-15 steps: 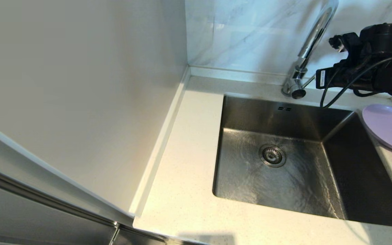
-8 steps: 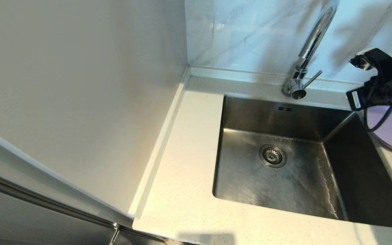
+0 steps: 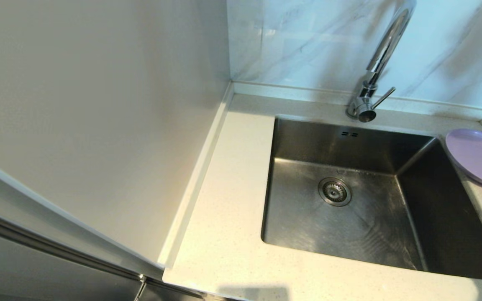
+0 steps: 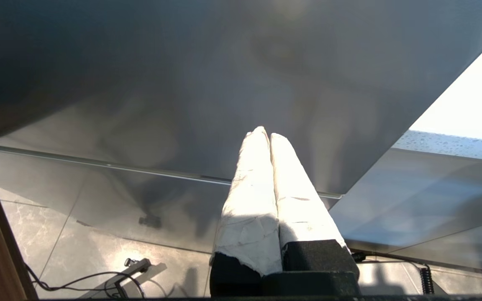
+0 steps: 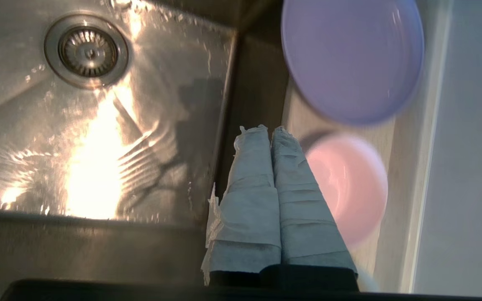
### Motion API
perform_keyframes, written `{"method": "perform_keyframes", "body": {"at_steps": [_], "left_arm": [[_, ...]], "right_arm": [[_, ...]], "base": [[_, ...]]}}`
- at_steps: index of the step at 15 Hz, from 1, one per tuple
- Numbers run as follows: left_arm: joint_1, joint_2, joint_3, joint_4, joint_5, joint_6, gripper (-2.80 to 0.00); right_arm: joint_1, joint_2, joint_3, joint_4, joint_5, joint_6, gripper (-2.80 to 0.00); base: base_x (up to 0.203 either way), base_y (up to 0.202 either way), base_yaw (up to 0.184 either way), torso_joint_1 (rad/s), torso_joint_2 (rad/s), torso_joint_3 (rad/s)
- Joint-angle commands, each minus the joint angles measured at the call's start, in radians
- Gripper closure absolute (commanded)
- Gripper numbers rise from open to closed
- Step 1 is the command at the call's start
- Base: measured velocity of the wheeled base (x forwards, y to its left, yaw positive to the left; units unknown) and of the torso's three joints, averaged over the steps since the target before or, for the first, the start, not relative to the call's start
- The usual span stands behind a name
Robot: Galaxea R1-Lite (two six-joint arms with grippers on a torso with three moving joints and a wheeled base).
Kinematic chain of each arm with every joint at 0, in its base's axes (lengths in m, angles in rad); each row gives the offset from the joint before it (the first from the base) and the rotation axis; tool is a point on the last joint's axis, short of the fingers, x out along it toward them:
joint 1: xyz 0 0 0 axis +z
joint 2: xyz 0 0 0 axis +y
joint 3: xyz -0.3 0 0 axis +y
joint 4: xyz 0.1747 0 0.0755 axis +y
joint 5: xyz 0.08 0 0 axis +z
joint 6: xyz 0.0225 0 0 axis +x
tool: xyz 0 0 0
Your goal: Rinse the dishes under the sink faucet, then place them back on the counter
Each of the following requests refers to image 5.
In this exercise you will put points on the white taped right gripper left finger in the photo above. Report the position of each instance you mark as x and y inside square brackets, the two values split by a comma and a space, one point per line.
[249, 209]

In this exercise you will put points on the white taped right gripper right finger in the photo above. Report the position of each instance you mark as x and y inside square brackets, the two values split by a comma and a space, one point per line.
[303, 217]

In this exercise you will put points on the pale pink bowl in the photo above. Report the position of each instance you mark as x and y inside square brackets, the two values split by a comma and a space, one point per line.
[354, 188]

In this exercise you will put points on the lilac purple plate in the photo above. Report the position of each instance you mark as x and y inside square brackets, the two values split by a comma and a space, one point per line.
[352, 58]

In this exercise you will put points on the stainless steel sink basin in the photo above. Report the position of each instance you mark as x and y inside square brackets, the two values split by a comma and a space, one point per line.
[98, 167]

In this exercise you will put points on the round metal drain strainer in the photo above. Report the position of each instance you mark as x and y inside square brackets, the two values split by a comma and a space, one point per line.
[87, 51]

